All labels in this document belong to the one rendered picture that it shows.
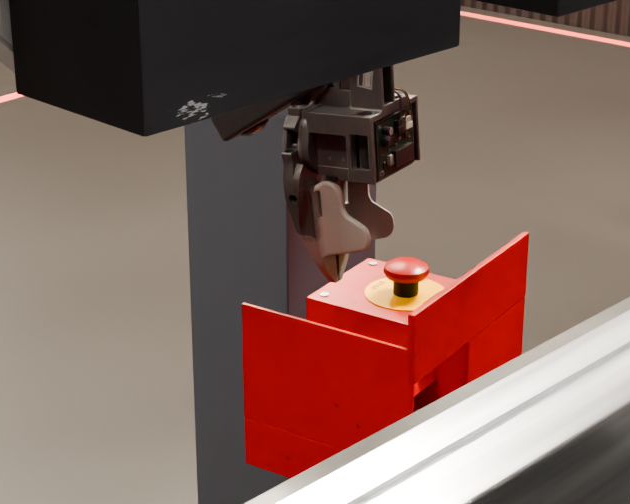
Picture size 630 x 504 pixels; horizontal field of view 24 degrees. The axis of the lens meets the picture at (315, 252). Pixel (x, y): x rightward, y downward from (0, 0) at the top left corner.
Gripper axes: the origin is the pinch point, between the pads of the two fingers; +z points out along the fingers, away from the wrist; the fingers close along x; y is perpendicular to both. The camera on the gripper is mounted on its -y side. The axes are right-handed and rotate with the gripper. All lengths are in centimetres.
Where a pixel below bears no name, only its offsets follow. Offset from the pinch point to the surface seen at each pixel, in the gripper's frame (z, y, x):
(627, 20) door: 66, -133, 398
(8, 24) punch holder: -33, 30, -60
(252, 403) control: 11.4, -5.2, -4.8
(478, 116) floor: 72, -134, 283
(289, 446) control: 14.6, -1.8, -4.8
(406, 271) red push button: 3.3, 2.4, 8.5
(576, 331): -1.4, 25.0, -7.5
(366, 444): -1.8, 20.9, -28.1
